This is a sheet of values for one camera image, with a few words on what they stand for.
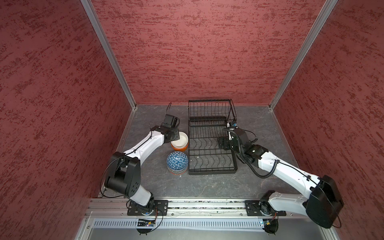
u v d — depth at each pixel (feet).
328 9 2.36
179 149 2.97
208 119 3.49
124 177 1.44
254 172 1.76
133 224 2.32
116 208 2.49
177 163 2.72
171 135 2.70
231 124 2.37
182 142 3.03
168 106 3.99
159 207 2.43
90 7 2.33
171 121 2.32
